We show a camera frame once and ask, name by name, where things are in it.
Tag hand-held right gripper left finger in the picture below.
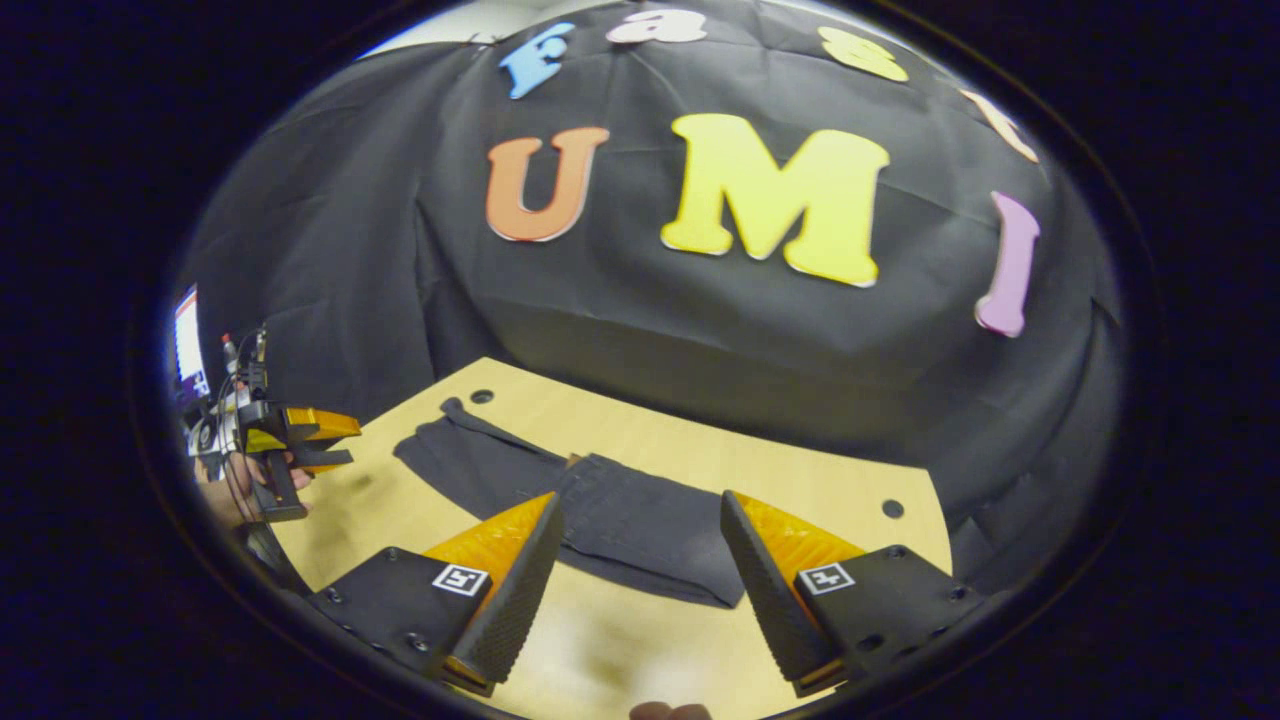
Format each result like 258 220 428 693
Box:
304 491 567 699

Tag black backdrop cloth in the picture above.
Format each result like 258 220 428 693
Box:
178 0 1127 601

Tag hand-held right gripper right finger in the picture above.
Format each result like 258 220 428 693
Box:
719 489 988 699

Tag computer monitor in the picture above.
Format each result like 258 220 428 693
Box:
171 284 212 403

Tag dark jeans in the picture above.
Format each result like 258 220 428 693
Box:
392 397 747 610

